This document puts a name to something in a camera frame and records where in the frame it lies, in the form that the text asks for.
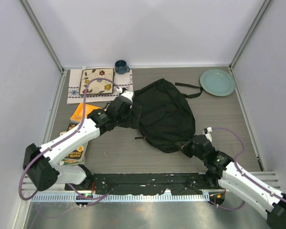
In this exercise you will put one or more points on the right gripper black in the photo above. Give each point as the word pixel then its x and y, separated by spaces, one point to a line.
pixel 185 147

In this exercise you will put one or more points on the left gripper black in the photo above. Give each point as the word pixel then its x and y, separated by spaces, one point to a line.
pixel 128 111

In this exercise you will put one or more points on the black student backpack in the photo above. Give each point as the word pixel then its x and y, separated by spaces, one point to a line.
pixel 162 115

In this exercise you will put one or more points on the treehouse paperback book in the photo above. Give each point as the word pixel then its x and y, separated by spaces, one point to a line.
pixel 78 154

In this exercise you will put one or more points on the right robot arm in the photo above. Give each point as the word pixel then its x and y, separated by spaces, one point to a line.
pixel 229 175

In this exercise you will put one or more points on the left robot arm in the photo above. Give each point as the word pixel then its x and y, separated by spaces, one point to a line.
pixel 42 163

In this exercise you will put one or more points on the white embroidered cloth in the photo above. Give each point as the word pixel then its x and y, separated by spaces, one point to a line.
pixel 73 97

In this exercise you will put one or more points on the floral square trivet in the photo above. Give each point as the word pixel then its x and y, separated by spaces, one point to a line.
pixel 100 80

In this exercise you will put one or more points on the dark blue mug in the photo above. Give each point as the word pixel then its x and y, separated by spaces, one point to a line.
pixel 121 67

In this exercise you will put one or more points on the orange paperback book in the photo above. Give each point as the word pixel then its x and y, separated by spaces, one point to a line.
pixel 81 112

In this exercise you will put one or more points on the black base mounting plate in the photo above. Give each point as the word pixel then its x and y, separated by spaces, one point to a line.
pixel 150 184

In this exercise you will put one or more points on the green white book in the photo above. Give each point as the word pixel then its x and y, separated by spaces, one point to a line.
pixel 65 162

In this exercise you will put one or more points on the light teal plate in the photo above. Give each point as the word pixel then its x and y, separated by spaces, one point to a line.
pixel 217 82

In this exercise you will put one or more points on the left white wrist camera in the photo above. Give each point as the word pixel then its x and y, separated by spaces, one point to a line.
pixel 126 94

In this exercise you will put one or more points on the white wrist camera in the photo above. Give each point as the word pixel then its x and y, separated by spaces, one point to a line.
pixel 126 94
pixel 207 133

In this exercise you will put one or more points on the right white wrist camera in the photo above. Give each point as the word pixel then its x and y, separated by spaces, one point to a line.
pixel 207 133

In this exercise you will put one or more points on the white slotted cable duct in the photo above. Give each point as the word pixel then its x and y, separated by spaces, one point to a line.
pixel 165 197

